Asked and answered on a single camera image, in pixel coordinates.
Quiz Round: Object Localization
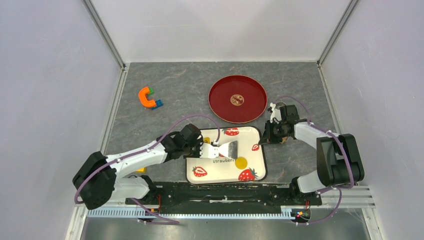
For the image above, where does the wooden dough roller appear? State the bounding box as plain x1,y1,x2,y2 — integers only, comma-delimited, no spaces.
278,136,290,144

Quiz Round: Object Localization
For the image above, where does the yellow dough scrap strip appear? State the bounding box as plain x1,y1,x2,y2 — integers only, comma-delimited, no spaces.
203,137,211,144

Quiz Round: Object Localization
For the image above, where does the small metal ring cutter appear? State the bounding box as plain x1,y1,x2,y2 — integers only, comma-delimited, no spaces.
274,101,286,110

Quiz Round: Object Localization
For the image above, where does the white strawberry tray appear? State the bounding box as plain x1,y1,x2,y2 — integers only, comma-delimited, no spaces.
186,126,268,185

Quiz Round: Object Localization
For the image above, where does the yellow dough ball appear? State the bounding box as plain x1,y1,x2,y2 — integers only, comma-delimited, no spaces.
235,157,248,170

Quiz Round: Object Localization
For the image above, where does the metal scraper wooden handle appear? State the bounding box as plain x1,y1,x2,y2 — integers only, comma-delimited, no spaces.
218,140,238,160

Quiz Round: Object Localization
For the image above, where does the red round plate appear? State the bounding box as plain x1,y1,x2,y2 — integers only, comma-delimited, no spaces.
208,75,268,124

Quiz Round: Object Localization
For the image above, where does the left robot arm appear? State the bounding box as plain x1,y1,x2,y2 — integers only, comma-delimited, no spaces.
72,124,203,210

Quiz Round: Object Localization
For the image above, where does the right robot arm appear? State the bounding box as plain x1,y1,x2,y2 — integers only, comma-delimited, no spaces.
258,102,365,204

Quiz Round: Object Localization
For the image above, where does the yellow block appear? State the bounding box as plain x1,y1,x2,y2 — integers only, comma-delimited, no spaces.
136,167,147,173

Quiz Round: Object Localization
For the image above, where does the orange curved toy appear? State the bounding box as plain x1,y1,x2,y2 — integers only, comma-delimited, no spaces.
138,86,157,109

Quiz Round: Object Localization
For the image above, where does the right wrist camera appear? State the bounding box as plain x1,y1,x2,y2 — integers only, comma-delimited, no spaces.
267,102,282,123

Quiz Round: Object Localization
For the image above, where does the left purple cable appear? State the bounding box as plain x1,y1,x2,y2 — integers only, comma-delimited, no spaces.
73,114,222,226

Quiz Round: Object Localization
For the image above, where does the purple cable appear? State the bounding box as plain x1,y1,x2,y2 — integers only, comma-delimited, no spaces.
73,114,222,226
273,96,356,226

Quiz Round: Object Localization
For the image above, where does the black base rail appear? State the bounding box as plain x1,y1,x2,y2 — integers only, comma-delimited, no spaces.
139,182,322,214

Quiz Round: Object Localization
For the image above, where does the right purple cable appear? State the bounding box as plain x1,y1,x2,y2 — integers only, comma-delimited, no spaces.
273,96,356,226

